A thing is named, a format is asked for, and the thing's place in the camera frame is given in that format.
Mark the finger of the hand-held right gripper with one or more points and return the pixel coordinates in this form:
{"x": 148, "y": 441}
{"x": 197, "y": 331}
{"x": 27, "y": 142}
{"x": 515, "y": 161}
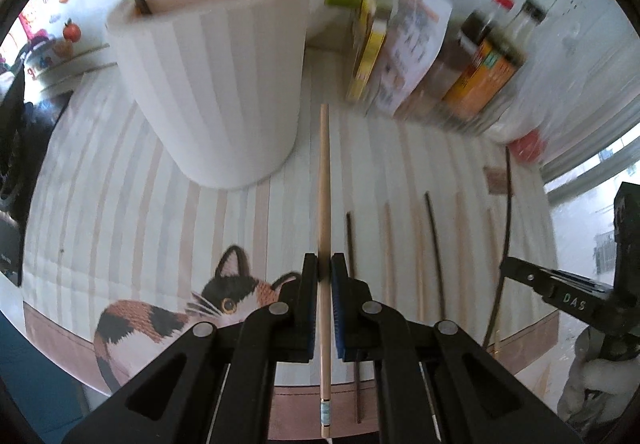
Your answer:
{"x": 530, "y": 276}

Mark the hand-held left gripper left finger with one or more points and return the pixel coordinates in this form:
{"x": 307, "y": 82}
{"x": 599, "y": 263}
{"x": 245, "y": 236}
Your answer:
{"x": 300, "y": 309}

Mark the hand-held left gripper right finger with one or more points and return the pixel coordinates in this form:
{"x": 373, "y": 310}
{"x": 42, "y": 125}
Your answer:
{"x": 350, "y": 309}

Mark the beige ribbed utensil holder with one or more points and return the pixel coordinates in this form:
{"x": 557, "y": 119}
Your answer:
{"x": 210, "y": 84}

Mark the person's right hand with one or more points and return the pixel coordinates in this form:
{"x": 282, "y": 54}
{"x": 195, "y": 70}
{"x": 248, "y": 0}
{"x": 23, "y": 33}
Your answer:
{"x": 595, "y": 374}

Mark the white plastic bag red contents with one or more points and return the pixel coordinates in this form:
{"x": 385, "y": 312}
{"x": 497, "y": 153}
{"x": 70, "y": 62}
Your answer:
{"x": 550, "y": 114}

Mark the dark bottle orange label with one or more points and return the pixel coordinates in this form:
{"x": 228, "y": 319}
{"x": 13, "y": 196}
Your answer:
{"x": 480, "y": 79}

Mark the yellow box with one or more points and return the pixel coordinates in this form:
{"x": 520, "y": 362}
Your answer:
{"x": 370, "y": 54}

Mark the white printed paper packet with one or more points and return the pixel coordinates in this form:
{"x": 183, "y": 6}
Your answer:
{"x": 415, "y": 39}

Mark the dark bottle red cap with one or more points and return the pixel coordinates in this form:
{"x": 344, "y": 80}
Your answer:
{"x": 503, "y": 0}

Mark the black stove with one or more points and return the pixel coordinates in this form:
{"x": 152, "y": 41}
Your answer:
{"x": 12, "y": 204}

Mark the white printed pot pink knob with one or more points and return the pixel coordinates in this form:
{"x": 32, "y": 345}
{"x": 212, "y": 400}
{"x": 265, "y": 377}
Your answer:
{"x": 45, "y": 59}

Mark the red fruit wall sticker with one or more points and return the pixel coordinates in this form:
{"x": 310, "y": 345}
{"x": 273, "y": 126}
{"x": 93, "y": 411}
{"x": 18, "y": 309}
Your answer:
{"x": 71, "y": 31}

